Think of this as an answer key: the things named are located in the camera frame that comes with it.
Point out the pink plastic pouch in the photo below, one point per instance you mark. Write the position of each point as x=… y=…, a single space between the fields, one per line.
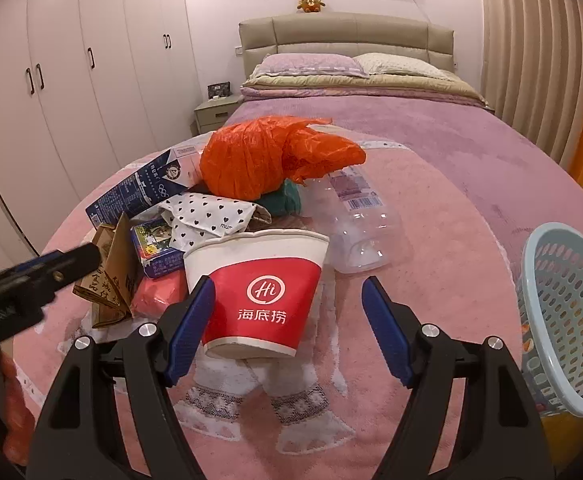
x=153 y=297

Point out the beige curtain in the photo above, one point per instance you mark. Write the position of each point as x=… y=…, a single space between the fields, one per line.
x=532 y=73

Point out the light blue plastic basket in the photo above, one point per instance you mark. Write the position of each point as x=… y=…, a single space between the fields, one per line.
x=550 y=304

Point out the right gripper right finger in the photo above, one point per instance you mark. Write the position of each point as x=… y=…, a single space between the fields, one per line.
x=500 y=434

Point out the blue milk carton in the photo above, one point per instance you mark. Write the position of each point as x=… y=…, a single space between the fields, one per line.
x=171 y=173

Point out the orange gloved hand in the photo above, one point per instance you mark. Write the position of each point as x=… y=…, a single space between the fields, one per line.
x=20 y=422

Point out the teal crumpled bag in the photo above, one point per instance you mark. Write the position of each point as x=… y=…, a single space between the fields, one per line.
x=282 y=202

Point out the beige padded headboard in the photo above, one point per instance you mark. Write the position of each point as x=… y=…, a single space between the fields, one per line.
x=349 y=34

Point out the clear plastic bottle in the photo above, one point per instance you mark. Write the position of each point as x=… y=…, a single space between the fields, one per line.
x=345 y=206

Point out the small blue snack box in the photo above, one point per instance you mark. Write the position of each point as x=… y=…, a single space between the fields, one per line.
x=152 y=242

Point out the orange plush toy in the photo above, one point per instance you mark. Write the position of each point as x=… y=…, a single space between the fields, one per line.
x=311 y=6

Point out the brown paper bag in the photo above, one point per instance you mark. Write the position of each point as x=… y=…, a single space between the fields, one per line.
x=111 y=287

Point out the pink elephant blanket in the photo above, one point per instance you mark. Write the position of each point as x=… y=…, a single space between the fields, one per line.
x=304 y=374

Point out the orange plastic bag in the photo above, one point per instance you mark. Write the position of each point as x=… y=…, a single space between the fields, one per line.
x=250 y=159

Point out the heart pattern white paper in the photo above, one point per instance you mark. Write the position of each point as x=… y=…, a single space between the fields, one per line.
x=195 y=218

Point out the purple bed sheet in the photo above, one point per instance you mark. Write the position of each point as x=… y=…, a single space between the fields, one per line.
x=513 y=184

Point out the beige nightstand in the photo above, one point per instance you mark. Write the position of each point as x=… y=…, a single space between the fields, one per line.
x=213 y=114

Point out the white patterned pillow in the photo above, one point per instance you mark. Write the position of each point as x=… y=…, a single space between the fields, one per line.
x=392 y=64

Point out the purple pillow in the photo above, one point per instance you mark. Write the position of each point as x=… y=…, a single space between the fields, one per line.
x=307 y=64

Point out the white wardrobe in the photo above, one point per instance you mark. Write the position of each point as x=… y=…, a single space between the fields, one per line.
x=86 y=86

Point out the folded beige quilt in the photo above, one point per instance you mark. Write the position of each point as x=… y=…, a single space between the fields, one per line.
x=452 y=89

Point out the small picture frame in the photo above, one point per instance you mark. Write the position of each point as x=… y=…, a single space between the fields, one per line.
x=219 y=90

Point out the red paper cup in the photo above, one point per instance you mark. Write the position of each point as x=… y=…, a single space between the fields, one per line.
x=264 y=287

